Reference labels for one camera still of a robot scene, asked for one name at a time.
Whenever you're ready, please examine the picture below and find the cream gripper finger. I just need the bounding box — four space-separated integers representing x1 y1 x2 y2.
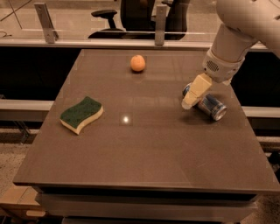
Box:
181 73 213 109

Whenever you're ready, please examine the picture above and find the wooden box under table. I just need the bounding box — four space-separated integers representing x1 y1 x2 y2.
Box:
0 185 47 223

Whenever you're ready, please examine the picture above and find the glass barrier panel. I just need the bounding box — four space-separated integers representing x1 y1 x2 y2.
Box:
0 0 222 45

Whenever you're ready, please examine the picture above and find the blue silver redbull can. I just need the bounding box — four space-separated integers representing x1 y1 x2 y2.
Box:
181 83 228 121

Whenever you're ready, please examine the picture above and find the orange fruit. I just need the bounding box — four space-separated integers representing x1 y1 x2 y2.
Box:
130 55 146 72

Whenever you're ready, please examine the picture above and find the metal glass bracket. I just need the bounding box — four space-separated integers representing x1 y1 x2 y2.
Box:
34 3 59 44
155 4 166 46

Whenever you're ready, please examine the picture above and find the green yellow sponge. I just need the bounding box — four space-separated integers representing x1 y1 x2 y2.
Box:
59 96 104 135

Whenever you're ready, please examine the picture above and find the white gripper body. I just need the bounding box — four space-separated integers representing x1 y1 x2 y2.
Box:
202 49 245 86

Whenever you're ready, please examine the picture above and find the middle metal glass bracket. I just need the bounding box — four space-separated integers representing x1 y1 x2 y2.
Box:
155 4 166 46

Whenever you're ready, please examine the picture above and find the left metal glass bracket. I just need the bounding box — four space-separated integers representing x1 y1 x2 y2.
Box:
34 3 59 44

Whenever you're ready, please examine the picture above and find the black office chair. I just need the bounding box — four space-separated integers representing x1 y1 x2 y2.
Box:
88 0 190 40

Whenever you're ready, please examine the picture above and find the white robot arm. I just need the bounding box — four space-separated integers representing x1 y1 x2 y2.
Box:
182 0 280 109

